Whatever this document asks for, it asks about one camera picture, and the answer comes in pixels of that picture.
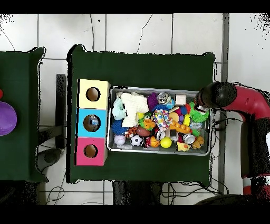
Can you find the cream waffle cloth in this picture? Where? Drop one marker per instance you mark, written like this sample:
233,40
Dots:
134,105

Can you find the light blue waffle cloth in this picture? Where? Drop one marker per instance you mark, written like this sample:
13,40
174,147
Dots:
118,111

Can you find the colourful heart-print cloth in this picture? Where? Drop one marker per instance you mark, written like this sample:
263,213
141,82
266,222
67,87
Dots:
161,120

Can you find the crushed clear plastic bottle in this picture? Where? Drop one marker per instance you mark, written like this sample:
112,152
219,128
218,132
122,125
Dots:
92,122

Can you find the green spiky googly-eyed toy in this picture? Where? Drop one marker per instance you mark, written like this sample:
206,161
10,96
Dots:
197,115

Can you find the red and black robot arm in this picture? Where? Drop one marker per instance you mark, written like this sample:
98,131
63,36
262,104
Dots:
251,99

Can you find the wooden box with three holes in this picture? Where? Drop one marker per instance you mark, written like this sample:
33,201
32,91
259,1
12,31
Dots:
99,101

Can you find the purple spiky ball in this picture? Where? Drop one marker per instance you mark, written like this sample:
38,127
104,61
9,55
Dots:
152,100

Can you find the blue spiky rubber ball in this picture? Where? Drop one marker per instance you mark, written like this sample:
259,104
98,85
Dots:
118,127

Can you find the small soccer ball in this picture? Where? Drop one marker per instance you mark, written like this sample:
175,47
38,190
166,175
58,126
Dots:
136,140

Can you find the silver drinks can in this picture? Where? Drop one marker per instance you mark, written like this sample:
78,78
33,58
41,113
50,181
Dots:
164,97

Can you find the dark green table cloth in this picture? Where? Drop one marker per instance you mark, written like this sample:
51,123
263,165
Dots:
16,116
137,69

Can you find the plain yellow ball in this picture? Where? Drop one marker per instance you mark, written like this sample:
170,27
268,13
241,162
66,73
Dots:
166,142

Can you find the orange bumpy toy block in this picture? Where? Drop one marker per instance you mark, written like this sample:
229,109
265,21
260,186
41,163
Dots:
179,127

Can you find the plain wooden block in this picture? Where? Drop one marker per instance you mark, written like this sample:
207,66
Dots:
180,99

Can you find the black upright panel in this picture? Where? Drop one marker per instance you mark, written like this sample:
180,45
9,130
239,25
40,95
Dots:
61,105

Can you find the dark grey floor base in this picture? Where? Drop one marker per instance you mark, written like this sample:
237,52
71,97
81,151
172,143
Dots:
49,157

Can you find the purple plastic bowl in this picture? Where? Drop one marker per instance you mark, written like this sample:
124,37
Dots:
6,118

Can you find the small red ball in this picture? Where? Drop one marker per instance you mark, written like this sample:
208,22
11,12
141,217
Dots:
1,94

